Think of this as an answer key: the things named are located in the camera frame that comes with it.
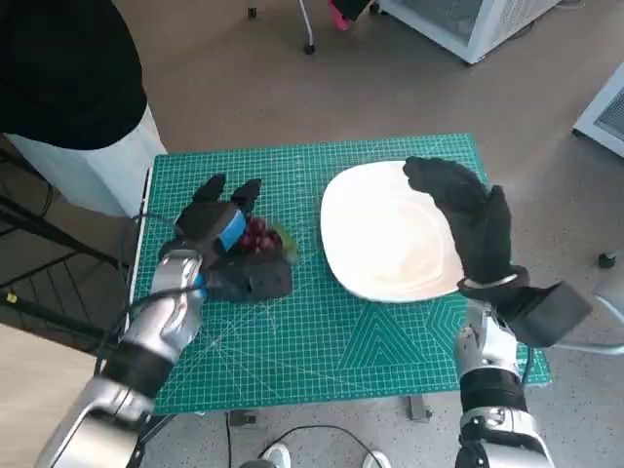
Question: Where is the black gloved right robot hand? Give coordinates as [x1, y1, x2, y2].
[403, 156, 514, 284]

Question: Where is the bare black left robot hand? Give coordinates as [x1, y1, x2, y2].
[174, 175, 263, 255]

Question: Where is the red toy grape bunch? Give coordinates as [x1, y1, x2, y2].
[237, 216, 299, 267]

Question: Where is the white square plate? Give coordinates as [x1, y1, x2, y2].
[320, 159, 464, 302]

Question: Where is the grey chair base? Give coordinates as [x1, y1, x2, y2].
[528, 287, 624, 355]

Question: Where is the white vented cabinet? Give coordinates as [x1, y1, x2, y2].
[572, 62, 624, 160]

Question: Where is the green cutting mat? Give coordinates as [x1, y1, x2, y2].
[140, 132, 552, 415]

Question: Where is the black metal chair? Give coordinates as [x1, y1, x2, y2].
[0, 145, 140, 357]

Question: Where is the white mesh cabinet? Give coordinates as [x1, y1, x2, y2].
[377, 0, 562, 64]

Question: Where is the person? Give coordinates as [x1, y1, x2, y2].
[0, 0, 167, 218]

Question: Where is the white chair leg with caster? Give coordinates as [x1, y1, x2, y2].
[297, 0, 317, 54]

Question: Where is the pink and black object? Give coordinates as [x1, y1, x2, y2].
[327, 0, 379, 31]

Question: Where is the light wooden desk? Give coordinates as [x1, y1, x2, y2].
[0, 321, 106, 468]

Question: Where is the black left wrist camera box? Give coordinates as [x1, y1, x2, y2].
[202, 253, 293, 303]

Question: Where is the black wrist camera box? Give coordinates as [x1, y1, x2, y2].
[504, 281, 594, 348]
[202, 253, 293, 303]

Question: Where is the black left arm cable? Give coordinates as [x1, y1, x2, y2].
[95, 212, 206, 381]

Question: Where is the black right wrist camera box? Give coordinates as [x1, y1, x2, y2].
[504, 281, 594, 348]

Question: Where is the straight black floor cable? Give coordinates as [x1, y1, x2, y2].
[223, 412, 235, 468]

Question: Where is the curved black floor cable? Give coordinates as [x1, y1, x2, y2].
[260, 424, 376, 468]

